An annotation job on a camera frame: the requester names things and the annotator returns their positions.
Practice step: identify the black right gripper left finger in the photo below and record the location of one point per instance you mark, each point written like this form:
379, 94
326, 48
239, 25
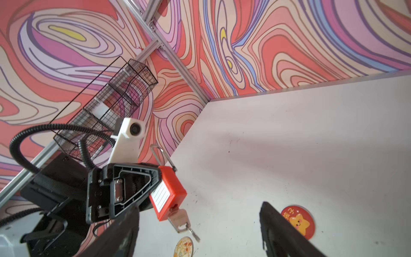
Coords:
119, 240

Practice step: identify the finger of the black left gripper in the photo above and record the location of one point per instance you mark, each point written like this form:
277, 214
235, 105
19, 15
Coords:
131, 185

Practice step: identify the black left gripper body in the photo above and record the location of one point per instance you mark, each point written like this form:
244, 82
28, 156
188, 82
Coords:
109, 192

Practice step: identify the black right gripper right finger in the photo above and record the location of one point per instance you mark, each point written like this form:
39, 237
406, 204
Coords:
280, 239

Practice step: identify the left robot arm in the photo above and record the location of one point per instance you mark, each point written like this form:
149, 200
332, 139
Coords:
68, 200

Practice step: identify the red star badge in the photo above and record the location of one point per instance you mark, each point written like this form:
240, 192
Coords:
300, 219

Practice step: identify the beige round badge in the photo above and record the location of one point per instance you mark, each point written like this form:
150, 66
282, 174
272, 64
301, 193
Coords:
184, 248

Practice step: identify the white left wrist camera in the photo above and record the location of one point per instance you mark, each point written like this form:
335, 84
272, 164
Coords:
128, 139

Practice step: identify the side black wire basket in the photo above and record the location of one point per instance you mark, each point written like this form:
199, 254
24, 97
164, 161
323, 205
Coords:
117, 91

